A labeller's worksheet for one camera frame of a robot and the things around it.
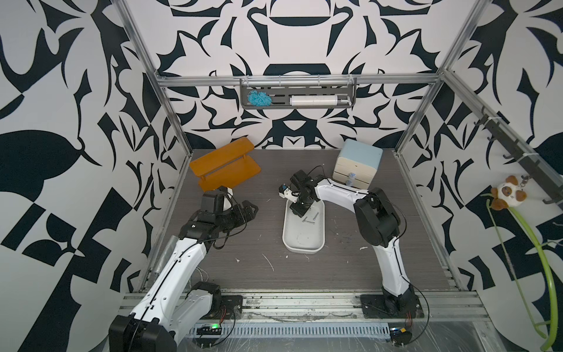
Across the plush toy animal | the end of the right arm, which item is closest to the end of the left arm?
the end of the right arm

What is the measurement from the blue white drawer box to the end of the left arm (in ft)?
1.52

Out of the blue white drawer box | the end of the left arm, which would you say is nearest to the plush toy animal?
the blue white drawer box

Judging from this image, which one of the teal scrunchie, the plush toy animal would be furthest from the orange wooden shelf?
the plush toy animal

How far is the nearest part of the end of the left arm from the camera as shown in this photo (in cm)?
55

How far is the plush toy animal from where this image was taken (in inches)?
23.4

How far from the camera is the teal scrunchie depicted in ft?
3.04

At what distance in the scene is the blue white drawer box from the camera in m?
0.97

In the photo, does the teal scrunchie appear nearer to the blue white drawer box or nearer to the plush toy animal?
the blue white drawer box
